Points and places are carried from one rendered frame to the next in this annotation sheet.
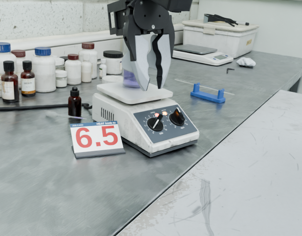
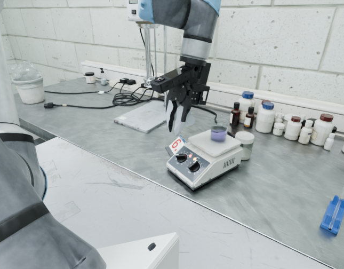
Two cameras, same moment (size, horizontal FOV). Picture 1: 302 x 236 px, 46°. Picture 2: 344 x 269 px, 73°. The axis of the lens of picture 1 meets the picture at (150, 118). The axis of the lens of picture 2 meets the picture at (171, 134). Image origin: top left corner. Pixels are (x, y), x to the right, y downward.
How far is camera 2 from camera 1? 0.88 m
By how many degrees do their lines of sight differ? 85
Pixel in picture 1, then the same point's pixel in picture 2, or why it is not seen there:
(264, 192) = (125, 212)
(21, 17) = (299, 82)
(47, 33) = (323, 98)
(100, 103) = not seen: hidden behind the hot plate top
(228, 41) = not seen: outside the picture
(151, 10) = (177, 89)
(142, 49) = (169, 108)
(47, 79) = (260, 124)
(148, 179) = (144, 168)
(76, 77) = (288, 133)
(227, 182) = (138, 197)
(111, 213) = (118, 158)
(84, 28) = not seen: outside the picture
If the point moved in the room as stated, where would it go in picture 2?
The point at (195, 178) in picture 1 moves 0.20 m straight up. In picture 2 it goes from (144, 184) to (140, 120)
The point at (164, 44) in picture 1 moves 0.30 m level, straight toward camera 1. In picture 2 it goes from (180, 111) to (72, 107)
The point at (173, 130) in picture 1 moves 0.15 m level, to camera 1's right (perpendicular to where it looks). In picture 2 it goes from (183, 168) to (180, 207)
